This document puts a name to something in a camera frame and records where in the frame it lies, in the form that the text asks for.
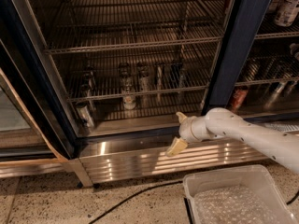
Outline slim redbull can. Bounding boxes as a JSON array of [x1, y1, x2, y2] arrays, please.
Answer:
[[155, 63, 164, 91]]

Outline right compartment wire shelf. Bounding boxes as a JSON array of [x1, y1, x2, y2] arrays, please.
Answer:
[[235, 44, 299, 86]]

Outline upper wire shelf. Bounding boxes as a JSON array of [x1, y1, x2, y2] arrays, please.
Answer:
[[45, 0, 226, 55]]

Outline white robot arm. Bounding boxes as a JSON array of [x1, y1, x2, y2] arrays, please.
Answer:
[[166, 108, 299, 174]]

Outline glass bottle with label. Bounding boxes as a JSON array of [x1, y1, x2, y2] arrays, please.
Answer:
[[118, 63, 136, 110]]

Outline white can upper right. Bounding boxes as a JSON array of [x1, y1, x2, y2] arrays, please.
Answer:
[[274, 0, 299, 27]]

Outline lower wire shelf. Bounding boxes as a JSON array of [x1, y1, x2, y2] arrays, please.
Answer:
[[67, 44, 216, 101]]

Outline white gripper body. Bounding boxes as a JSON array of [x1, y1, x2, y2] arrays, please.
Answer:
[[178, 117, 214, 143]]

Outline black cable at right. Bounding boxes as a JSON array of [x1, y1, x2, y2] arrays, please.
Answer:
[[286, 189, 299, 205]]

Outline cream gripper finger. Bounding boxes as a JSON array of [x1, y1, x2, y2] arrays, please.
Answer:
[[165, 137, 188, 157], [176, 112, 188, 124]]

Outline clear plastic bin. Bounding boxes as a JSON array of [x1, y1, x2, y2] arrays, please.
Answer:
[[183, 165, 298, 224]]

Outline dark blue fridge pillar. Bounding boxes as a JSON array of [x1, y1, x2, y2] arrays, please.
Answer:
[[202, 0, 271, 115]]

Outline silver can front left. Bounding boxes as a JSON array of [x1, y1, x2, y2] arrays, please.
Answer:
[[76, 102, 94, 128]]

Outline slim silver can right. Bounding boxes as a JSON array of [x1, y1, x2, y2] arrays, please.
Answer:
[[264, 81, 287, 109]]

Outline black floor cable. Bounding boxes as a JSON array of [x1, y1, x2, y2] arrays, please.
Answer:
[[88, 179, 184, 224]]

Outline dark bottle at left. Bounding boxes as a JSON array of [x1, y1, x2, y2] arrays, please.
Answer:
[[81, 64, 95, 97]]

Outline stainless fridge base grille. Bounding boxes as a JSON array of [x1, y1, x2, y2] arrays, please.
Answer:
[[78, 121, 299, 184]]

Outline red soda can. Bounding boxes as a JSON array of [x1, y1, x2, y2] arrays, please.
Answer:
[[228, 86, 249, 112]]

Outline open glass fridge door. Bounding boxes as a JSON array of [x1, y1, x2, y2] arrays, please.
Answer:
[[0, 0, 78, 179]]

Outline dark blue slim can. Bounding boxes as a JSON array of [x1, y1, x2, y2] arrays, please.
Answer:
[[170, 60, 185, 105]]

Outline bubble wrap sheet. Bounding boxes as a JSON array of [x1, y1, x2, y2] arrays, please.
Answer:
[[194, 185, 280, 224]]

